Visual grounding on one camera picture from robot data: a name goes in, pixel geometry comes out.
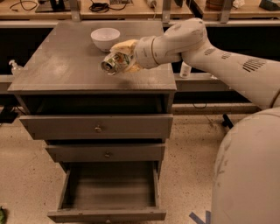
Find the white pump lotion bottle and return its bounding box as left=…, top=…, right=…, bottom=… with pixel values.
left=179, top=62, right=192, bottom=79

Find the grey middle drawer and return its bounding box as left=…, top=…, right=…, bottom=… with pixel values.
left=45, top=143, right=165, bottom=163

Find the black coiled cable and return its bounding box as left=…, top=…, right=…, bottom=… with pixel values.
left=88, top=0, right=130, bottom=13

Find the black stand base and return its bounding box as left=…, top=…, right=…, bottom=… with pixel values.
left=222, top=114, right=234, bottom=129

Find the white ceramic bowl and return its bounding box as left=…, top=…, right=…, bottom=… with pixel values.
left=90, top=28, right=121, bottom=52

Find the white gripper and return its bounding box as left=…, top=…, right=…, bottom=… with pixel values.
left=110, top=36, right=159, bottom=73

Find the green object at edge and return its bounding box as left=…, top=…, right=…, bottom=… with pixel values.
left=0, top=207, right=5, bottom=224

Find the green 7up can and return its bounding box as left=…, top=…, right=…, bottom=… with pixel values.
left=101, top=52, right=131, bottom=75

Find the grey open bottom drawer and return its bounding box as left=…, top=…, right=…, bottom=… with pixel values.
left=47, top=161, right=166, bottom=224

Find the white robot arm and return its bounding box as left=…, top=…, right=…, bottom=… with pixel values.
left=111, top=18, right=280, bottom=224

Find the grey top drawer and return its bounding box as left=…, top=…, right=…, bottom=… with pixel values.
left=20, top=115, right=173, bottom=140

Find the grey wooden drawer cabinet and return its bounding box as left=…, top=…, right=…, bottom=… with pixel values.
left=7, top=20, right=178, bottom=224

